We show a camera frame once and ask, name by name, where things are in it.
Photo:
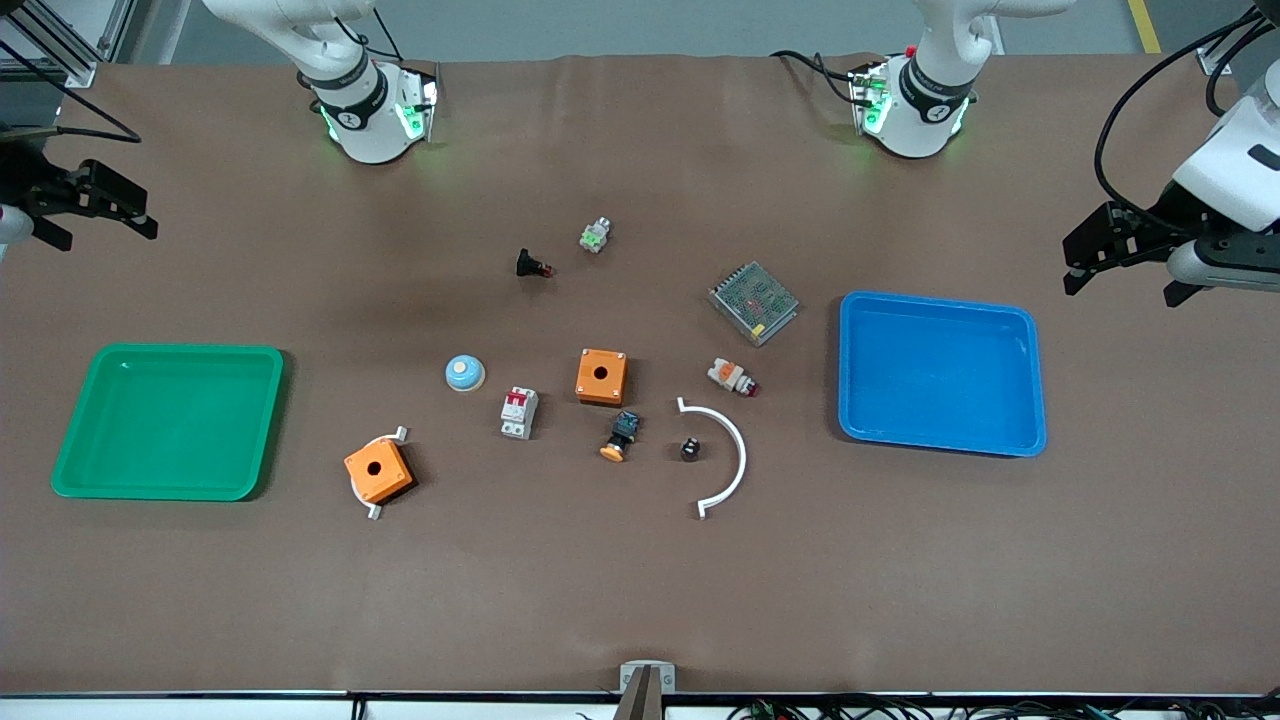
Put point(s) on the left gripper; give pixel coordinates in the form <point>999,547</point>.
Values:
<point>1161,216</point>

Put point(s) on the green white push button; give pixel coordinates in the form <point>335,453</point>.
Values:
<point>595,236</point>

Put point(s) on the blue plastic tray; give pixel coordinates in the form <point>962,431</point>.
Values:
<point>940,372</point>

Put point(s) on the metal mesh power supply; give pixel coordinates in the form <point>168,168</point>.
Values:
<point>754,302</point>

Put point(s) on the orange box with bracket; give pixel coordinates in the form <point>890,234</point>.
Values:
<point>375,511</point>

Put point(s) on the black red indicator light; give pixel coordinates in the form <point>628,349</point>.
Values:
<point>530,264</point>

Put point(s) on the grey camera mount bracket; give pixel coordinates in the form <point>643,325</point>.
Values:
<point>647,678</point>

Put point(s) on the small black capacitor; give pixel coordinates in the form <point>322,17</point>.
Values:
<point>690,450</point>

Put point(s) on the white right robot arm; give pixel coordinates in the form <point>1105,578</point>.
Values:
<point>365,100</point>

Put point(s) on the brown table mat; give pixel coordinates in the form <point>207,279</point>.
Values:
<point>640,580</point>

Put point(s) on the aluminium frame profile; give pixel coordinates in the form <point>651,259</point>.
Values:
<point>60,35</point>
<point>1225,55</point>

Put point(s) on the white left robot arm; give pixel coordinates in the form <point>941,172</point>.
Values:
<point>940,80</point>

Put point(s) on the green plastic tray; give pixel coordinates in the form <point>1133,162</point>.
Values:
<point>170,420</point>

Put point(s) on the orange button box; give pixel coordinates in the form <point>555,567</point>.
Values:
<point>377,470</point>
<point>601,376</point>

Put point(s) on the red white orange switch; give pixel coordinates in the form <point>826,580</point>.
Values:
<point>730,375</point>

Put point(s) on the large white curved bracket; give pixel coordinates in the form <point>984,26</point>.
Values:
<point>738,450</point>

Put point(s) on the orange capped push button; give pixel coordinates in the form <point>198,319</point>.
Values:
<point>620,438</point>

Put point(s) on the blue white round buzzer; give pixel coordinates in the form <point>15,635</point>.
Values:
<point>464,373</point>

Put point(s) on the white red circuit breaker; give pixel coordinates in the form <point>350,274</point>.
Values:
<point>519,412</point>

